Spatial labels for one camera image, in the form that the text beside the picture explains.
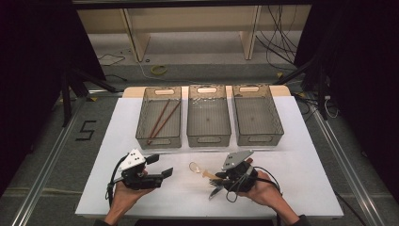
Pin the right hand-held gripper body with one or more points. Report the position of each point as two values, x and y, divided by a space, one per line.
241 175

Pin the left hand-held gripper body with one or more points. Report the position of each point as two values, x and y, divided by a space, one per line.
138 180

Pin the amber translucent plastic spoon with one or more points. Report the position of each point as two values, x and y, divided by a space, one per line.
210 174

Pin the transparent grey plastic bin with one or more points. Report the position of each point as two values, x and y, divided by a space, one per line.
159 122
208 122
257 121

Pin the person's left hand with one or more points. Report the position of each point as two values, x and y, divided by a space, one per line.
122 197

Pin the person's right hand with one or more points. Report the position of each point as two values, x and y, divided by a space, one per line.
266 193

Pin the white table cover sheet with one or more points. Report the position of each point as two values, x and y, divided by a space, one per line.
175 201

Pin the yellow tape roll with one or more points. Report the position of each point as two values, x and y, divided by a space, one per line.
159 73

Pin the black metal stand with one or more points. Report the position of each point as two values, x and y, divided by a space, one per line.
321 94
66 103

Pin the light wooden shelf unit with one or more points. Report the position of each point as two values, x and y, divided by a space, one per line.
138 40

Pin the dark curtain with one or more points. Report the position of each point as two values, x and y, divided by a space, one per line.
31 78
370 78

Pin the aluminium floor rail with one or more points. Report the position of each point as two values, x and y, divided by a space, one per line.
348 169
47 163

